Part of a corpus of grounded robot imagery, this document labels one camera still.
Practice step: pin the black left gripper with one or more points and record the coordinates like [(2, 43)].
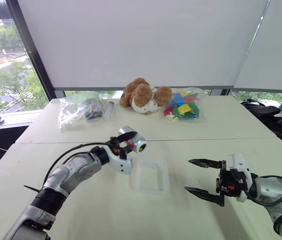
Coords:
[(114, 145)]

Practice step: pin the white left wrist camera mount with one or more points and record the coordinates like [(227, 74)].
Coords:
[(121, 165)]

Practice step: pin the grey plastic tube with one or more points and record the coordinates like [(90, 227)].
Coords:
[(108, 110)]

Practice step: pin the black window frame post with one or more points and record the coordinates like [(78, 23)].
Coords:
[(33, 55)]

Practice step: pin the bag of colourful blocks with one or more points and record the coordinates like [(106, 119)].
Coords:
[(183, 106)]

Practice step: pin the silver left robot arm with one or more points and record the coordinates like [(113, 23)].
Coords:
[(63, 175)]

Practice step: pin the clear plastic bag with parts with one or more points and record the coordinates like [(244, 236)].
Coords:
[(76, 110)]

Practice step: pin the black bag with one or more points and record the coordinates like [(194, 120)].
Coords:
[(281, 120)]

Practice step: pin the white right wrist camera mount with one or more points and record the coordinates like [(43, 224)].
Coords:
[(239, 162)]

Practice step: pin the brown white plush toy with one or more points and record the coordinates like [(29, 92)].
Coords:
[(143, 97)]

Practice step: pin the white translucent plastic box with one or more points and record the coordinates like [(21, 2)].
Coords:
[(151, 177)]

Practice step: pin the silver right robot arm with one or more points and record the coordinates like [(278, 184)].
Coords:
[(271, 192)]

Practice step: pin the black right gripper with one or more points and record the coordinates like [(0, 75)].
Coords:
[(231, 183)]

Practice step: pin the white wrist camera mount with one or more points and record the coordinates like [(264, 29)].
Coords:
[(239, 162), (121, 165)]

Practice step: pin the large white roller blind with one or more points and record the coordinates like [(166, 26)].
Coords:
[(141, 42)]

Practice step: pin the narrow white roller blind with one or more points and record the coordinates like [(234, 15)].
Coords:
[(273, 50)]

